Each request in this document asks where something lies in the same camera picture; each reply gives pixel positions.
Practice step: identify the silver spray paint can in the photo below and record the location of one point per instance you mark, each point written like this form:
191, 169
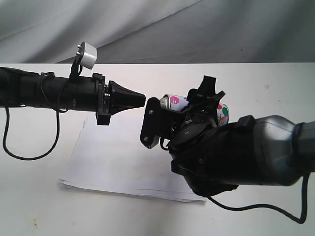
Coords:
174, 102

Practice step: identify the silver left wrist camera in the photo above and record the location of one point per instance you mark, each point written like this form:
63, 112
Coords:
86, 55

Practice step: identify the grey backdrop cloth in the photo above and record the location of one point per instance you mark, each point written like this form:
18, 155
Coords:
158, 31

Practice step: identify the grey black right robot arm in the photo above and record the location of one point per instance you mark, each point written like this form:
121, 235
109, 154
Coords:
215, 158

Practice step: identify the white paper stack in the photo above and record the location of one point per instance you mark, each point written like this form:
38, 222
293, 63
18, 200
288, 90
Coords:
112, 159

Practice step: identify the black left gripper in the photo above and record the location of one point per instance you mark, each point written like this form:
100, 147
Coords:
88, 94

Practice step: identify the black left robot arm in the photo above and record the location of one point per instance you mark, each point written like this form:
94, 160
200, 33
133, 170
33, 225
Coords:
21, 88

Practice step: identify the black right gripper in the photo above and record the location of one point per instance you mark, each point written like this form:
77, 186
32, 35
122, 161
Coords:
190, 119

